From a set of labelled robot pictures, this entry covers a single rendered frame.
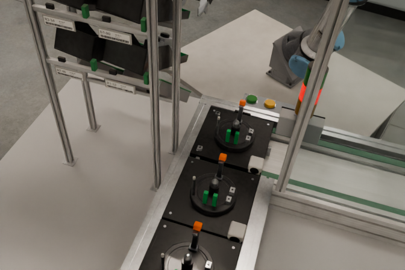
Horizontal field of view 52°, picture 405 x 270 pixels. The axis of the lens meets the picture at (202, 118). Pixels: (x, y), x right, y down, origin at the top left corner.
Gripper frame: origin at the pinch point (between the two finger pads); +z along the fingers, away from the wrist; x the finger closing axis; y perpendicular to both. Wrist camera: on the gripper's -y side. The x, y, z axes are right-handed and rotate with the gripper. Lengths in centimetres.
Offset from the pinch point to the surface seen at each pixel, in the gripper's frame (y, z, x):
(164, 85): 0.9, 27.4, -6.2
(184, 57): 2.9, 15.5, -6.5
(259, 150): 24, 28, -37
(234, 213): 13, 52, -40
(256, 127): 28.2, 19.6, -32.5
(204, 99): 31.9, 15.7, -9.4
